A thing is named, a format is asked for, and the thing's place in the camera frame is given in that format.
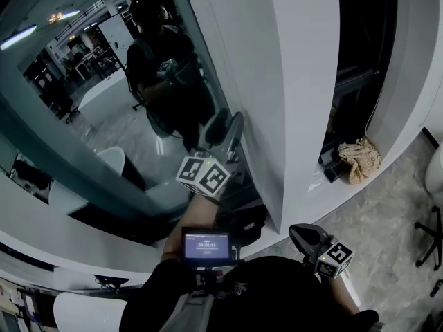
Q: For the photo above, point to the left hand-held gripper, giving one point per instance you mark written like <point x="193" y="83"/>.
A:
<point x="204" y="176"/>

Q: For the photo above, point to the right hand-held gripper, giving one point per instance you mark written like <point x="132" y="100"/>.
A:
<point x="334" y="259"/>

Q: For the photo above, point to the person's left forearm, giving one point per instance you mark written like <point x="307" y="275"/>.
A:
<point x="194" y="216"/>

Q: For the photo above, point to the person's right forearm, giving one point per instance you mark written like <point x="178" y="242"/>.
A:
<point x="341" y="294"/>

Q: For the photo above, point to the clear plastic sheet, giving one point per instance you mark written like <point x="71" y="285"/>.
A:
<point x="316" y="183"/>

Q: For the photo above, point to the flat black bag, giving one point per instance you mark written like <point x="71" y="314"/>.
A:
<point x="245" y="223"/>

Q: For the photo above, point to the person's black shirt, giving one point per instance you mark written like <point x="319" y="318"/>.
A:
<point x="270" y="299"/>

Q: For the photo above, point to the small black box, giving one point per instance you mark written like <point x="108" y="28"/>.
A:
<point x="332" y="166"/>

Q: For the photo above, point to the beige patterned cloth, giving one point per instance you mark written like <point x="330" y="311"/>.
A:
<point x="361" y="159"/>

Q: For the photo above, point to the small black display screen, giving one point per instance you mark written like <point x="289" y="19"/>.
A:
<point x="207" y="246"/>

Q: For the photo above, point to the black office chair base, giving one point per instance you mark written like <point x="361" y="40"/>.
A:
<point x="431" y="240"/>

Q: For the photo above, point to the black framed window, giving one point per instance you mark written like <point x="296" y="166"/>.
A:
<point x="360" y="64"/>
<point x="104" y="99"/>

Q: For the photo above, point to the black marker pen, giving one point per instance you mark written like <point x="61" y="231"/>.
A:
<point x="436" y="287"/>

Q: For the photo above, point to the black floor faucet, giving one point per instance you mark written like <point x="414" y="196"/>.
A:
<point x="110" y="281"/>

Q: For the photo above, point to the white bathtub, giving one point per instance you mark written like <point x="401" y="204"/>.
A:
<point x="86" y="313"/>

